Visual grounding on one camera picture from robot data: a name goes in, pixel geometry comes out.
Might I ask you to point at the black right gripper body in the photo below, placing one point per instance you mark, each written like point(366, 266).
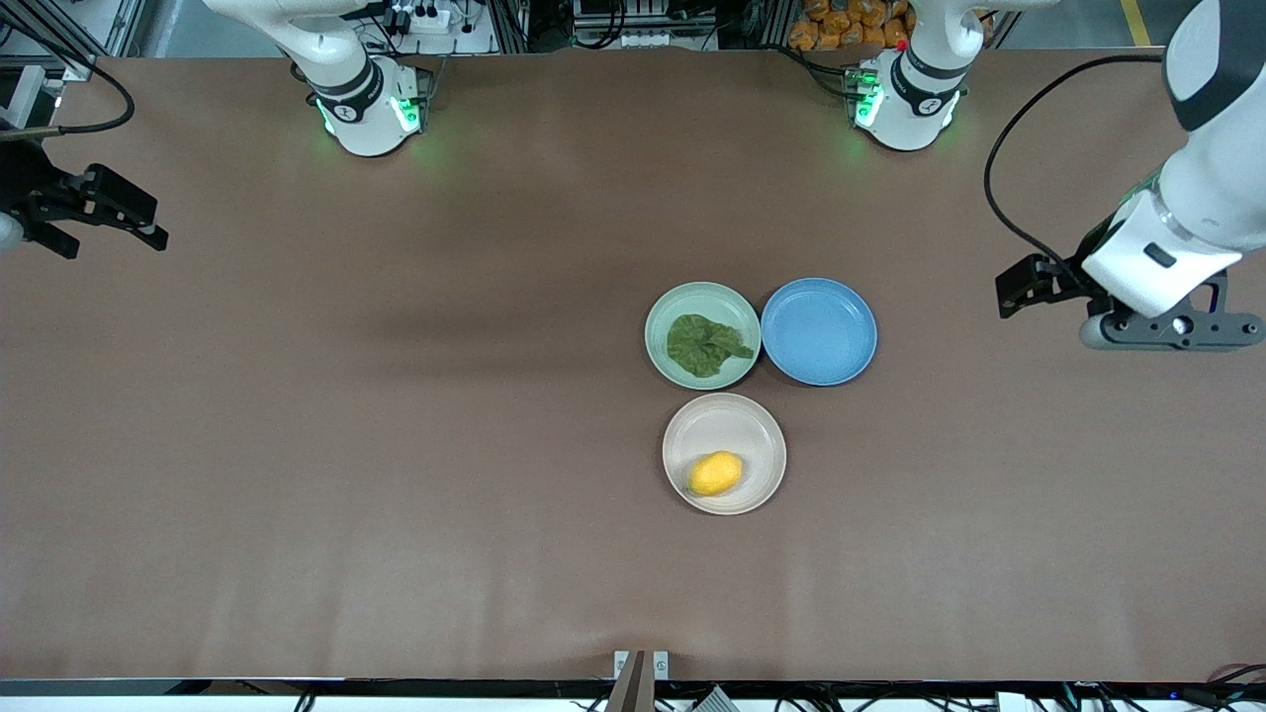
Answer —
point(30, 184)

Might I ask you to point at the green lettuce leaf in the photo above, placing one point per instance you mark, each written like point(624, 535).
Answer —
point(702, 346)

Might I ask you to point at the yellow lemon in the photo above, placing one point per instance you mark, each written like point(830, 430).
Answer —
point(715, 474)

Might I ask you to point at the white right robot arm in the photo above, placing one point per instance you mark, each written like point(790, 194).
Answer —
point(366, 119)

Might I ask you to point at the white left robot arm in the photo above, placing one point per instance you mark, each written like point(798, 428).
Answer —
point(1212, 198)

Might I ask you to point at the blue plate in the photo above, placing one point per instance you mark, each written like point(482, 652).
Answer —
point(819, 331)

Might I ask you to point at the bag of oranges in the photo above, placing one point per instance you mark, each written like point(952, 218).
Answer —
point(841, 25)

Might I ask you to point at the beige plate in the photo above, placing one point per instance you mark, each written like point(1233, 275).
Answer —
point(727, 425)

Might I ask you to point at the white power strip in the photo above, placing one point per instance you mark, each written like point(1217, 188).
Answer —
point(420, 18)

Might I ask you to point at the light green plate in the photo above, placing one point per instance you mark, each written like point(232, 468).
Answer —
point(661, 336)

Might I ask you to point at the electronics rack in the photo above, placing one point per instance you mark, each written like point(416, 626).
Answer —
point(643, 20)

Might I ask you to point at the aluminium frame profile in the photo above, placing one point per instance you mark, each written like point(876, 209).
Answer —
point(119, 25)

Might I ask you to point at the small metal table bracket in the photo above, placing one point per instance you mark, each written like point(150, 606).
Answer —
point(661, 665)
point(621, 665)

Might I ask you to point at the brown camera post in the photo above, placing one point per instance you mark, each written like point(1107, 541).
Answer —
point(633, 687)

